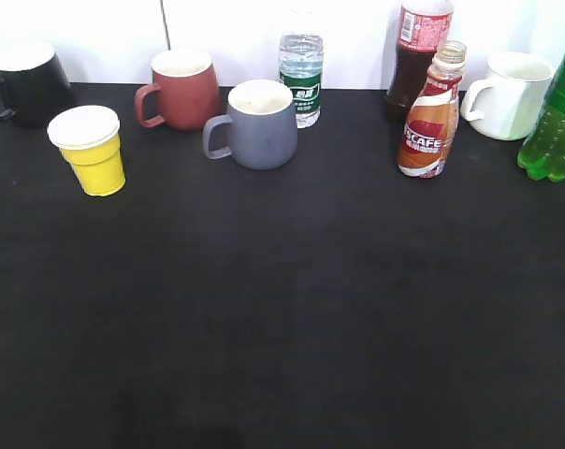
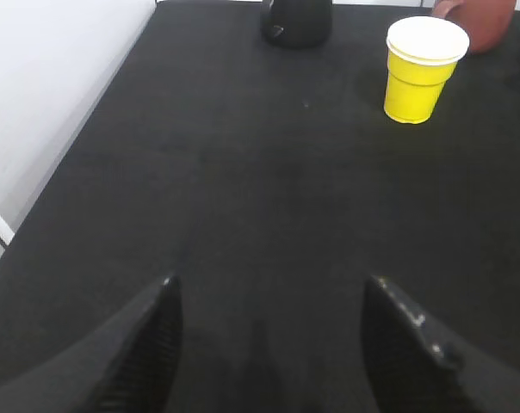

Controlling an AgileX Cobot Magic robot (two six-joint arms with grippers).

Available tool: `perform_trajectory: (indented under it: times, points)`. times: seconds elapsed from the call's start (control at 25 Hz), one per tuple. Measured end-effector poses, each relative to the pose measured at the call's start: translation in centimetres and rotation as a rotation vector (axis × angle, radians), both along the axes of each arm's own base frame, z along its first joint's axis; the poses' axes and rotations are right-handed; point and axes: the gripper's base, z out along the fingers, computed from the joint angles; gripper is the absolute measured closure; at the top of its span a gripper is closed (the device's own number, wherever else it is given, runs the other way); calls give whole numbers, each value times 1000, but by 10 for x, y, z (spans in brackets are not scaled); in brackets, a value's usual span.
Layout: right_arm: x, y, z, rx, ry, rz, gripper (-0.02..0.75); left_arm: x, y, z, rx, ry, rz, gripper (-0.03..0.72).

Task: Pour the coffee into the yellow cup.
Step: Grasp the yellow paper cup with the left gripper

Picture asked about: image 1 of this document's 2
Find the orange Nescafe coffee bottle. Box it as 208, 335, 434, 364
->
398, 40, 467, 179

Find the yellow paper cup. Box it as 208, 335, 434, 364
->
47, 105, 125, 196

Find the green sprite bottle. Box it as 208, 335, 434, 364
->
517, 54, 565, 182

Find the grey ceramic mug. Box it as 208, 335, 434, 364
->
202, 79, 297, 170

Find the red ceramic mug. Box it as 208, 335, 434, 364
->
135, 48, 222, 131

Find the clear water bottle green label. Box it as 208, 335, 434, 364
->
279, 5, 324, 129

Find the dark cola bottle red label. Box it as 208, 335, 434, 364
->
384, 0, 454, 123

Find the white ceramic mug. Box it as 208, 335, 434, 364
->
460, 51, 555, 141

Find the black ceramic mug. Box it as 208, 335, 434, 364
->
0, 40, 76, 127

